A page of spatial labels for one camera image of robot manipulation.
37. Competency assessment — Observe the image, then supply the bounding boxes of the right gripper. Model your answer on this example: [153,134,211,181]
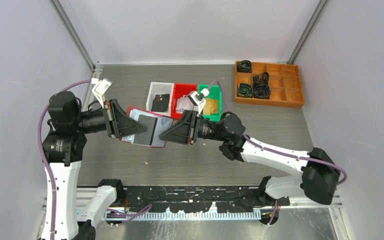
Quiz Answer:
[159,109,228,145]

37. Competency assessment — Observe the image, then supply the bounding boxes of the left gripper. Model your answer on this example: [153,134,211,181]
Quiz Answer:
[73,98,147,138]

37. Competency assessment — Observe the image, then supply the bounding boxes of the red leather card holder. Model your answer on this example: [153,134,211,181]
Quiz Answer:
[120,106,174,148]

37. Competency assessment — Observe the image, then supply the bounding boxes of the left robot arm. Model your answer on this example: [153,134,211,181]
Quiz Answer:
[38,91,147,240]

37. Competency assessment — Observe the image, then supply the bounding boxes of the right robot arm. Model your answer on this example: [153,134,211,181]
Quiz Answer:
[159,110,342,206]

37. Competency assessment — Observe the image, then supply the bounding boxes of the grey card in holder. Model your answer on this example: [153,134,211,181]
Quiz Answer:
[132,114,158,146]

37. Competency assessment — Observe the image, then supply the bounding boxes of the white credit card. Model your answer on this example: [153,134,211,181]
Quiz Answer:
[175,95,194,114]

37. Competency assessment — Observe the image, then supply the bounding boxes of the black credit card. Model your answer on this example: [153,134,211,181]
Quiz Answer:
[151,94,171,113]

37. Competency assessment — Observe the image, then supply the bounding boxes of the gold credit card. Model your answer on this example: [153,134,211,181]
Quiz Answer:
[203,98,219,115]

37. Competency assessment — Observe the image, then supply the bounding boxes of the red plastic bin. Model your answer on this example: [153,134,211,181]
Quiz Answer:
[171,83,198,119]

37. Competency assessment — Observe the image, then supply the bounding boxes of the green plastic bin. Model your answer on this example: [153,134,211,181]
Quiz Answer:
[201,84,223,122]

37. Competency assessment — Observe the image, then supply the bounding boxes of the orange compartment tray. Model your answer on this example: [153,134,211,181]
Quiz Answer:
[233,60,305,108]

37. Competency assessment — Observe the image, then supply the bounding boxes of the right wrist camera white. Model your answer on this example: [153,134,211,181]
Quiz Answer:
[187,88,210,115]

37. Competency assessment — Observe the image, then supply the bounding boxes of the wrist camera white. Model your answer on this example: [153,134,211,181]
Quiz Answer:
[91,78,112,107]
[187,88,210,115]

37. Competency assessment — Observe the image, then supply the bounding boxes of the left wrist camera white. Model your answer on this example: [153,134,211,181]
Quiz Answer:
[91,78,112,107]

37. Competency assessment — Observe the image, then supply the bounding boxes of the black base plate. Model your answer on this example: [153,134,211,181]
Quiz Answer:
[110,186,275,214]

